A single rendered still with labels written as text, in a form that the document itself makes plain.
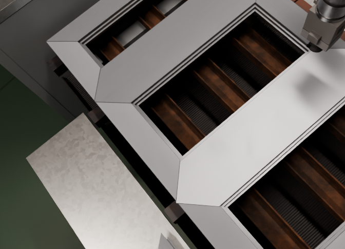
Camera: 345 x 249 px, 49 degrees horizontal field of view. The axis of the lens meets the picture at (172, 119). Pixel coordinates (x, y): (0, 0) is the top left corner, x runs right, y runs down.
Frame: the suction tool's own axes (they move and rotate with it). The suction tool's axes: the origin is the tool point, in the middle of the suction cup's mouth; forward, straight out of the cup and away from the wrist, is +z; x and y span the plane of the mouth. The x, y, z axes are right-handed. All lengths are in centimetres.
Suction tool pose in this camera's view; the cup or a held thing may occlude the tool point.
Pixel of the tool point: (315, 45)
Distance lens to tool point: 116.4
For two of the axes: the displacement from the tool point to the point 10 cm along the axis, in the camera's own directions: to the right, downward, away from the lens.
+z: 1.0, 4.0, 9.1
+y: 6.9, 6.3, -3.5
